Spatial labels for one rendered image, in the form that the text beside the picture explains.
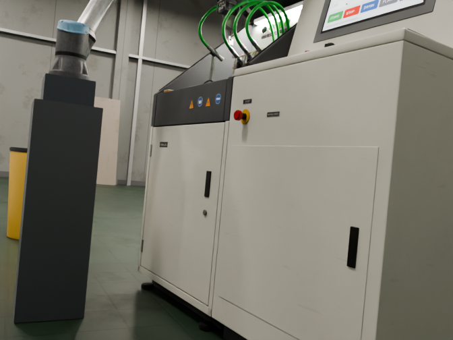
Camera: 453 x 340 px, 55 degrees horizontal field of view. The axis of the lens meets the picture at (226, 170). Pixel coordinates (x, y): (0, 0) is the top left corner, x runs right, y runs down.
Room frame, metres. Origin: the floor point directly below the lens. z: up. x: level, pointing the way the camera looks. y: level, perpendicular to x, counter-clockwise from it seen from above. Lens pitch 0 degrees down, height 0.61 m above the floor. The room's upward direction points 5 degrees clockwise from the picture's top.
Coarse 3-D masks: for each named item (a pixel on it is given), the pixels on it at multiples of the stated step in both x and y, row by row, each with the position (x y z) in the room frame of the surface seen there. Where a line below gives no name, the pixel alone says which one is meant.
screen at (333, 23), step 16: (336, 0) 1.58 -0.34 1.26; (352, 0) 1.52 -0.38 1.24; (368, 0) 1.45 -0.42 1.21; (384, 0) 1.39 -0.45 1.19; (400, 0) 1.34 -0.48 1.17; (416, 0) 1.29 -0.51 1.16; (432, 0) 1.24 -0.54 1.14; (320, 16) 1.63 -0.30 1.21; (336, 16) 1.56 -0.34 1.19; (352, 16) 1.49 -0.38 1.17; (368, 16) 1.43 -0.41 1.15; (384, 16) 1.37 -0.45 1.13; (400, 16) 1.32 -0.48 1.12; (320, 32) 1.60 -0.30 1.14; (336, 32) 1.53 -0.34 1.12; (352, 32) 1.47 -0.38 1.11
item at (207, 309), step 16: (224, 144) 1.61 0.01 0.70; (224, 160) 1.60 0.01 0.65; (144, 208) 2.16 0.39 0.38; (144, 272) 2.11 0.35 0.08; (144, 288) 2.11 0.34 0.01; (160, 288) 2.10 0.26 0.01; (176, 288) 1.83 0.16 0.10; (192, 304) 1.71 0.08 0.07; (208, 304) 1.61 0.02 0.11; (208, 320) 1.73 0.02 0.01
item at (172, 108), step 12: (204, 84) 1.76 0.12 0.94; (216, 84) 1.69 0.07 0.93; (168, 96) 2.04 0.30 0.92; (180, 96) 1.93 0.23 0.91; (192, 96) 1.84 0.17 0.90; (204, 96) 1.76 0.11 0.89; (156, 108) 2.13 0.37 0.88; (168, 108) 2.03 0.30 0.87; (180, 108) 1.93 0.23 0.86; (204, 108) 1.75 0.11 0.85; (216, 108) 1.67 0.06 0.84; (156, 120) 2.12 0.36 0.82; (168, 120) 2.02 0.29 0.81; (180, 120) 1.92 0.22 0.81; (192, 120) 1.82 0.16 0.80; (204, 120) 1.74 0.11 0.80; (216, 120) 1.67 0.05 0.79
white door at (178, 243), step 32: (160, 128) 2.08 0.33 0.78; (192, 128) 1.82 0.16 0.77; (224, 128) 1.62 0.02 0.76; (160, 160) 2.05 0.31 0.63; (192, 160) 1.80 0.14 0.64; (160, 192) 2.02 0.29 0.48; (192, 192) 1.78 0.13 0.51; (160, 224) 2.00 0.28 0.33; (192, 224) 1.76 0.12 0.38; (160, 256) 1.97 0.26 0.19; (192, 256) 1.74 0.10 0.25; (192, 288) 1.72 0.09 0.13
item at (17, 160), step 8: (16, 152) 2.98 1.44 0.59; (24, 152) 2.97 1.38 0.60; (16, 160) 2.98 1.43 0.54; (24, 160) 2.97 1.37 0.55; (16, 168) 2.98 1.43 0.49; (24, 168) 2.97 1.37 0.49; (16, 176) 2.99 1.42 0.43; (24, 176) 2.97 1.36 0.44; (16, 184) 2.99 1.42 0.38; (16, 192) 2.99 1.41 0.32; (8, 200) 3.06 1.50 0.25; (16, 200) 2.99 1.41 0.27; (8, 208) 3.05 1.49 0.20; (16, 208) 2.99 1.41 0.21; (8, 216) 3.04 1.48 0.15; (16, 216) 2.99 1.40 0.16; (8, 224) 3.04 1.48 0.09; (16, 224) 2.99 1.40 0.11; (8, 232) 3.04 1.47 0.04; (16, 232) 2.99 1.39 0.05
